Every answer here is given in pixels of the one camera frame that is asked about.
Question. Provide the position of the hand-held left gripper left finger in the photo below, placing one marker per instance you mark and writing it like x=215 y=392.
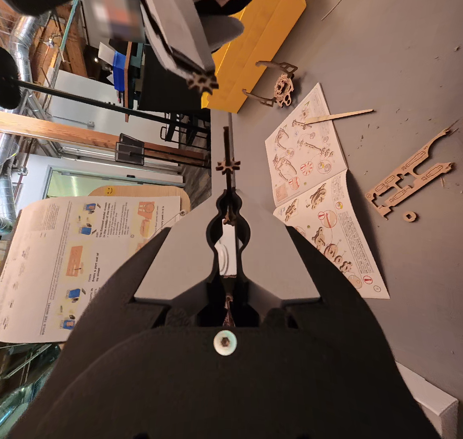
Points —
x=177 y=258

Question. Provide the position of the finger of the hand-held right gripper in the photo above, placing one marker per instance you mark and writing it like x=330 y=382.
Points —
x=161 y=50
x=177 y=9

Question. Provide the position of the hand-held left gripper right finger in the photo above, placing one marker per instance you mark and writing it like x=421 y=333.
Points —
x=275 y=262

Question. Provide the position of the small wooden gear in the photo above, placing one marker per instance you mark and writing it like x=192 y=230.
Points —
x=202 y=82

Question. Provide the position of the wooden axle with gear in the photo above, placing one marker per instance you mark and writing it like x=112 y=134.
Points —
x=228 y=166

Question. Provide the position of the partly built wooden model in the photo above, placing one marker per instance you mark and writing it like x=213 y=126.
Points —
x=284 y=86

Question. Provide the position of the blue bin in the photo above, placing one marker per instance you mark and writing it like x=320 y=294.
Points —
x=121 y=70

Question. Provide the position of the white round container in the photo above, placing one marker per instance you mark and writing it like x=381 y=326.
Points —
x=226 y=254

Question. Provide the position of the black chair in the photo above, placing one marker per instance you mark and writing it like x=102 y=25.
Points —
x=184 y=128

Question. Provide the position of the open instruction booklet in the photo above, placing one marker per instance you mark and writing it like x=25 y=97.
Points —
x=318 y=193

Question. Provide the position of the yellow box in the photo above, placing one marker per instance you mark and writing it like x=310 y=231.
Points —
x=260 y=48

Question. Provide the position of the black sign stand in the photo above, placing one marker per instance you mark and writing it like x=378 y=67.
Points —
x=130 y=148

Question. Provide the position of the large printed instruction sheet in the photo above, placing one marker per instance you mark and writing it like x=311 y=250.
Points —
x=72 y=258

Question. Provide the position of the wooden beam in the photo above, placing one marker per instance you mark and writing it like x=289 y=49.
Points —
x=72 y=130

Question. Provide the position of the thin wooden splinter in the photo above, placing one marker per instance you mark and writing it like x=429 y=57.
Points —
x=332 y=9

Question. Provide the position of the thin wooden stick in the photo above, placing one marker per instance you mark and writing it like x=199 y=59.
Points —
x=340 y=116

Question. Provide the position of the white box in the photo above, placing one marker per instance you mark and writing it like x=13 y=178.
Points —
x=430 y=399

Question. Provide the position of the silver air duct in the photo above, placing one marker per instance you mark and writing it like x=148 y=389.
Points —
x=21 y=56

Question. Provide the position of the flat wooden frame part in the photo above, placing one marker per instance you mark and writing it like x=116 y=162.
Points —
x=408 y=175

